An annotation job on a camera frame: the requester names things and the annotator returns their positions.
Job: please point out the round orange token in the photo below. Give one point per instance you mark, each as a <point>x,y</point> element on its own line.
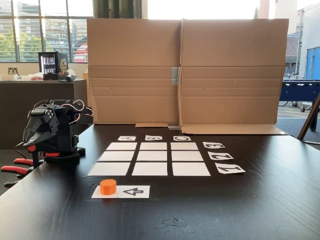
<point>108,187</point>

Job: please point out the white paper grid square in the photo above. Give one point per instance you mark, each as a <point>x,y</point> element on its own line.
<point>122,146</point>
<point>152,155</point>
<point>187,155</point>
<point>184,146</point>
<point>117,155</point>
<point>110,169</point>
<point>153,146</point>
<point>190,169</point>
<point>150,169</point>

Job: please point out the black mini fridge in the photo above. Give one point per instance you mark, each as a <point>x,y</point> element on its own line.
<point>53,65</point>

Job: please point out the paper sheet letter A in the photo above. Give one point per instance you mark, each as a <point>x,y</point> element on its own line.
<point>126,138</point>

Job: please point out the white arrow paper sheet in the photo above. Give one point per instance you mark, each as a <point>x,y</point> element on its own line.
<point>120,194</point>

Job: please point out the brown cardboard box panel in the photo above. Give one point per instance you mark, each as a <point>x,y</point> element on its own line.
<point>132,50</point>
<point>232,50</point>

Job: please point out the paper sheet letter B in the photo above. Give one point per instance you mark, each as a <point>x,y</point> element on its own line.
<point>153,137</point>

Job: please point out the paper sheet letter C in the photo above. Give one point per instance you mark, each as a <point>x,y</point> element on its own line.
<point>182,138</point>

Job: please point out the paper sheet number 3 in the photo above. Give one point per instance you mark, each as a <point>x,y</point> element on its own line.
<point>213,145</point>

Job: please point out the paper sheet number 2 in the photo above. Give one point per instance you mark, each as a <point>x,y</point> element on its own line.
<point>220,156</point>

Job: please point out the paper sheet number 1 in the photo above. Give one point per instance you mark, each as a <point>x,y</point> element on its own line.
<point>230,168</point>

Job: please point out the blue foosball table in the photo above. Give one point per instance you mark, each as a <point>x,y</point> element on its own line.
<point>300,90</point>

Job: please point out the grey duct tape strip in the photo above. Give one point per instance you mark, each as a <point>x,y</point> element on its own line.
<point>173,127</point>
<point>175,76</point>

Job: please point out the wooden easel frame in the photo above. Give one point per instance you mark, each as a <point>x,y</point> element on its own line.
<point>310,120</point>

